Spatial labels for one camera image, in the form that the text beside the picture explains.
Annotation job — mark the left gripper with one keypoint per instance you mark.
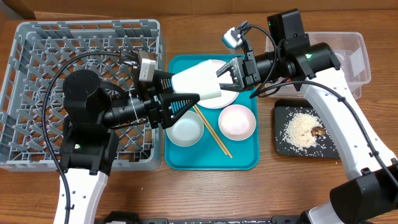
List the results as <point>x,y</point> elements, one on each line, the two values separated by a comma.
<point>154,101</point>

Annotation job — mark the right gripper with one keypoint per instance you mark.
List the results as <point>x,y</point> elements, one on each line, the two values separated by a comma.
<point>244,73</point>

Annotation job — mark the white cup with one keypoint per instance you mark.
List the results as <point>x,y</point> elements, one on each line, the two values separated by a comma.
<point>200,79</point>

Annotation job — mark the grey-green bowl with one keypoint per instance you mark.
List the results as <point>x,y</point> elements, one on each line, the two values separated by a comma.
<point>187,131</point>

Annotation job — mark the pink small bowl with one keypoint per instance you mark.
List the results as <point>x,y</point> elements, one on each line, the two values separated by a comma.
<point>237,122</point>

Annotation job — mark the pile of rice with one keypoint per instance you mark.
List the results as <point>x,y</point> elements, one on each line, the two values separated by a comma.
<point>300,130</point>

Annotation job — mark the brown food scrap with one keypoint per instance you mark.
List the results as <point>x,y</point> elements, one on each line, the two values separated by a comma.
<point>318,131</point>

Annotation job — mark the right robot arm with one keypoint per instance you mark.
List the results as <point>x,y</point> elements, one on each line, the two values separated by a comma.
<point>315,71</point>

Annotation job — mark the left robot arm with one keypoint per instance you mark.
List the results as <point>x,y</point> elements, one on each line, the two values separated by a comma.
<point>96,109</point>

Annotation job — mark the grey dishwasher rack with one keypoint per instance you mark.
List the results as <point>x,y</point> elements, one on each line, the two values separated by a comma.
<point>39,50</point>

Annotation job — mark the large white plate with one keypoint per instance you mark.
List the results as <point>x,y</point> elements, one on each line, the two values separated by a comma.
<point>226,98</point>

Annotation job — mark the upper wooden chopstick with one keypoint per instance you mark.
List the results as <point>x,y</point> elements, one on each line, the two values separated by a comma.
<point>217,138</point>

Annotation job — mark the wooden chopstick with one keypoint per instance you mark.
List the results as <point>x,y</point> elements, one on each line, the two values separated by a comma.
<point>214,138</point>
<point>217,138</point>

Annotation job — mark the lower wooden chopstick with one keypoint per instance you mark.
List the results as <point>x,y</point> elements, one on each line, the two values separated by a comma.
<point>214,138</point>

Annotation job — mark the teal plastic tray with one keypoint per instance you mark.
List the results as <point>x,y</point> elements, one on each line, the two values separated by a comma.
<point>206,154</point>

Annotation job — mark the black rectangular tray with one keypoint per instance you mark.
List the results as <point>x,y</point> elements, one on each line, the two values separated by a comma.
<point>295,149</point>

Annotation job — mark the clear plastic bin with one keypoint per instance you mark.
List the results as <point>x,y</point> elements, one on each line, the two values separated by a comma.
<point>351,51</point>

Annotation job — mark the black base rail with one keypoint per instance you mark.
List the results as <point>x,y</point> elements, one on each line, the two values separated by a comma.
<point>282,219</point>

